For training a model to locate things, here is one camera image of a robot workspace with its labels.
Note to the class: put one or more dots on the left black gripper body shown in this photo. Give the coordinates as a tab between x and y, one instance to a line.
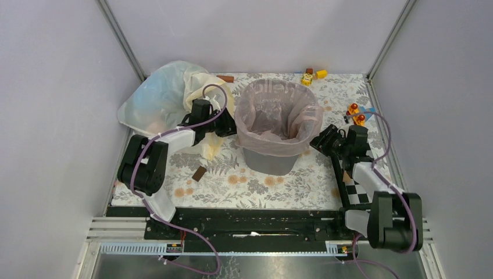
221	125

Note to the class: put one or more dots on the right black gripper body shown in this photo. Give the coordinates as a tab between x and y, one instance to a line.
336	142

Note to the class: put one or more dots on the pink plastic trash bag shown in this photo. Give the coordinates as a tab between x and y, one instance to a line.
277	118

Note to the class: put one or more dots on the clear yellowish plastic bag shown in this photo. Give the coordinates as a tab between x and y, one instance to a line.
160	103

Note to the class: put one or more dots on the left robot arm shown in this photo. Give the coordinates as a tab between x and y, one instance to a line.
143	166

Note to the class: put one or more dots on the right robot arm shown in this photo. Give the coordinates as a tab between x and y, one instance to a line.
388	217

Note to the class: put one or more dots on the grey mesh trash bin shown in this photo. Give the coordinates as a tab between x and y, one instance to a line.
267	164

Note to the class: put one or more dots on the orange toy car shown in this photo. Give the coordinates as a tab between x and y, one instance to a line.
355	115

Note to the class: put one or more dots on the brown cylindrical toy block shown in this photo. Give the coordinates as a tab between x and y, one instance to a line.
227	79

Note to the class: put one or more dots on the blue triangular toy piece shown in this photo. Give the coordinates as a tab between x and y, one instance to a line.
368	112

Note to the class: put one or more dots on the small brown rectangular chip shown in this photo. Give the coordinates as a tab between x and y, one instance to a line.
200	172

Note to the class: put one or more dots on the floral patterned table mat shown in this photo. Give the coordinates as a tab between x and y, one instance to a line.
229	183

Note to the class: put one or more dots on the black white checkerboard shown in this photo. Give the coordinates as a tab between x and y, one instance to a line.
350	149

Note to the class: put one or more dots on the yellow toy figure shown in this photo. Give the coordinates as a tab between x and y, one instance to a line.
307	79

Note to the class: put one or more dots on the yellow toy cube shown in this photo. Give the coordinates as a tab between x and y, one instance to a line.
321	74

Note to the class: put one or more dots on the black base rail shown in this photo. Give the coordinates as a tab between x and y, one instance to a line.
245	230

